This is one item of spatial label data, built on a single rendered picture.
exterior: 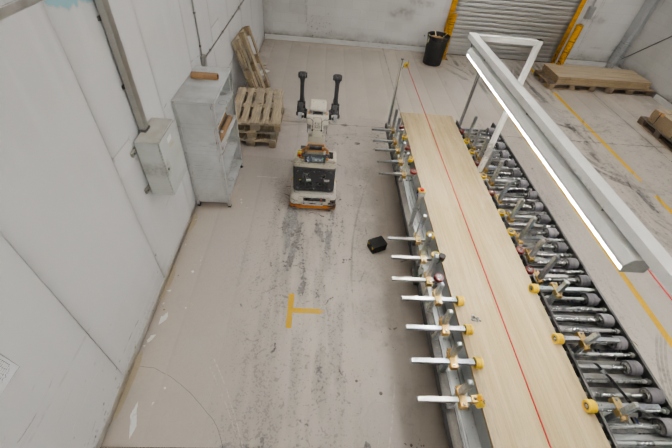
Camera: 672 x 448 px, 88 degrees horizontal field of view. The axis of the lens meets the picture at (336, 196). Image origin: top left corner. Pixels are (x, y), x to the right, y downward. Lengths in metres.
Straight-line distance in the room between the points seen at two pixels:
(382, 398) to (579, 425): 1.50
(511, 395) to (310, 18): 9.11
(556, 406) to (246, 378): 2.48
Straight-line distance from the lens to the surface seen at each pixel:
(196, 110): 4.15
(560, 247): 4.29
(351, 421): 3.61
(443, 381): 3.13
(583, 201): 2.15
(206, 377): 3.78
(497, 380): 3.07
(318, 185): 4.63
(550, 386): 3.25
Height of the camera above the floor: 3.48
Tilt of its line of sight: 43 degrees down
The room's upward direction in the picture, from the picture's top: 7 degrees clockwise
